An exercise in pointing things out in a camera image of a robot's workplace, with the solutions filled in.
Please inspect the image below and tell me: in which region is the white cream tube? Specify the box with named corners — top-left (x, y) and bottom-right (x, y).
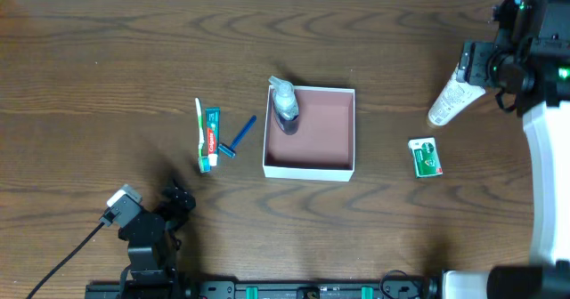
top-left (427, 67), bottom-right (486, 127)

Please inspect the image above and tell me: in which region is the green white toothbrush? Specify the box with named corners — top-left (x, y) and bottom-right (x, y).
top-left (195, 98), bottom-right (211, 174)

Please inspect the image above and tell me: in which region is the Colgate toothpaste tube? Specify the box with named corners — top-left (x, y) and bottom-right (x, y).
top-left (206, 107), bottom-right (220, 167)

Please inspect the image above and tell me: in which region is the clear soap pump bottle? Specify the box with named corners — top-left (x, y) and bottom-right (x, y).
top-left (268, 76), bottom-right (299, 135)

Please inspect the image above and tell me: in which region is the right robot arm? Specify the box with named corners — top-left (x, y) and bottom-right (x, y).
top-left (379, 0), bottom-right (569, 298)

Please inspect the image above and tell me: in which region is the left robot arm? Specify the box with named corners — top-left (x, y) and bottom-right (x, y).
top-left (118, 202), bottom-right (187, 298)

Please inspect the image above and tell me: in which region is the blue disposable razor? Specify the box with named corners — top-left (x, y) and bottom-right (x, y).
top-left (218, 116), bottom-right (257, 158)

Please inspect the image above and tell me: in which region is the green soap box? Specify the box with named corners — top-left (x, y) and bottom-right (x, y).
top-left (408, 137), bottom-right (443, 178)

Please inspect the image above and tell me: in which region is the white box pink interior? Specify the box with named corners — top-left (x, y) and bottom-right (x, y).
top-left (262, 86), bottom-right (355, 182)

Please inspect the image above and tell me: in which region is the left black cable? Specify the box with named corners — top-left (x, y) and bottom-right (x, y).
top-left (26, 221), bottom-right (107, 299)

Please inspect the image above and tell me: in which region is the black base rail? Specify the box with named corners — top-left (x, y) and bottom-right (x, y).
top-left (85, 277), bottom-right (441, 299)

